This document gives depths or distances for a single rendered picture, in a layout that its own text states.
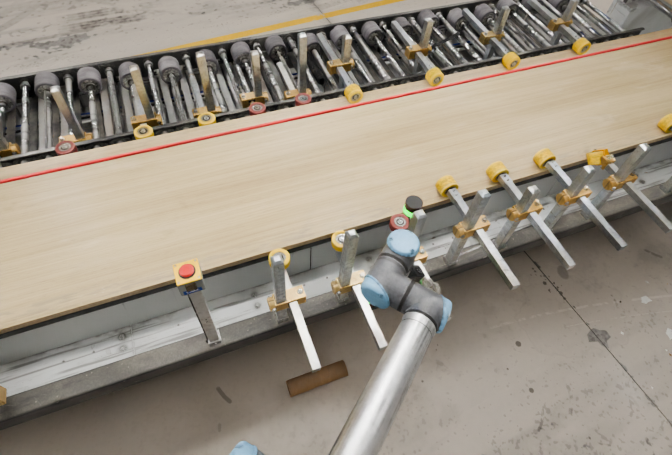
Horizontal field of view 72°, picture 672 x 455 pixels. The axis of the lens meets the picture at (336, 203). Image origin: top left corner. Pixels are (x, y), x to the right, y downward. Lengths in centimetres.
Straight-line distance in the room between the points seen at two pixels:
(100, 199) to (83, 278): 35
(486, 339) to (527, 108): 124
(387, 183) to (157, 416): 154
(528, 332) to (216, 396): 169
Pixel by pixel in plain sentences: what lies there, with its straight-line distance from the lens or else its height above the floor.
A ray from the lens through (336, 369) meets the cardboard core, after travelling 243.
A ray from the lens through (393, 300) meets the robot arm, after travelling 122.
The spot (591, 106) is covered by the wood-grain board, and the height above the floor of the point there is 90.
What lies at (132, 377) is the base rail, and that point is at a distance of 187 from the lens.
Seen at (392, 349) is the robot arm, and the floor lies 135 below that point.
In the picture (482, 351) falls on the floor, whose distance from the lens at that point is 271.
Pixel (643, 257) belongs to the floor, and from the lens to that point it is 350.
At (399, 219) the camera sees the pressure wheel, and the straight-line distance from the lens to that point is 186.
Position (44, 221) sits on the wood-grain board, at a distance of 206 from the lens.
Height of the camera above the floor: 240
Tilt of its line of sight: 53 degrees down
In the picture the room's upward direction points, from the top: 6 degrees clockwise
